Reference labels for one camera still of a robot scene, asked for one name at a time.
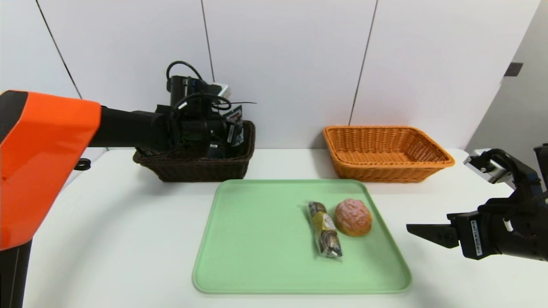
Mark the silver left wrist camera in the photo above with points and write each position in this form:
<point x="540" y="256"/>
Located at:
<point x="222" y="90"/>

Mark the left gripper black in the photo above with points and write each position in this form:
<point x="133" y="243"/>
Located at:
<point x="231" y="132"/>

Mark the dark wall fixture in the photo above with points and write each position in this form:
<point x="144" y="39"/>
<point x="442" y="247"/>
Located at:
<point x="513" y="69"/>

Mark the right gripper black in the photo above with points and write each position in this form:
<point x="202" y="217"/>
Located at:
<point x="474" y="236"/>

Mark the orange wicker basket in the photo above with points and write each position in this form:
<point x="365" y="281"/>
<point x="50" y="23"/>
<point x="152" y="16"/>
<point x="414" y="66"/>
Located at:
<point x="385" y="171"/>

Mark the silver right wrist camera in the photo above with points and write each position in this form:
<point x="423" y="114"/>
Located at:
<point x="488" y="167"/>

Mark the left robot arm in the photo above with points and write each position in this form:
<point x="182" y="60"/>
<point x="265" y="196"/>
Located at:
<point x="43" y="162"/>

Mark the round pink-topped bun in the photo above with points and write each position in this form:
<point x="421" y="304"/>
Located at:
<point x="353" y="217"/>

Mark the black cosmetic tube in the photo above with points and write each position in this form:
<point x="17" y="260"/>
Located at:
<point x="236" y="116"/>

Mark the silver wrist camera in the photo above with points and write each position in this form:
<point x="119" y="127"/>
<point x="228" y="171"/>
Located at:
<point x="488" y="167"/>
<point x="222" y="90"/>

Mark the gold snack roll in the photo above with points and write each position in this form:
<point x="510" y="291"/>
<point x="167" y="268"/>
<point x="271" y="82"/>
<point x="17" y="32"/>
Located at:
<point x="325" y="233"/>

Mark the dark brown wicker basket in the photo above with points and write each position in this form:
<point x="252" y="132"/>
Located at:
<point x="192" y="170"/>

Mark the light green plastic tray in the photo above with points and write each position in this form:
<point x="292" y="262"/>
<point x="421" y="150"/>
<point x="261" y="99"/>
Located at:
<point x="257" y="256"/>

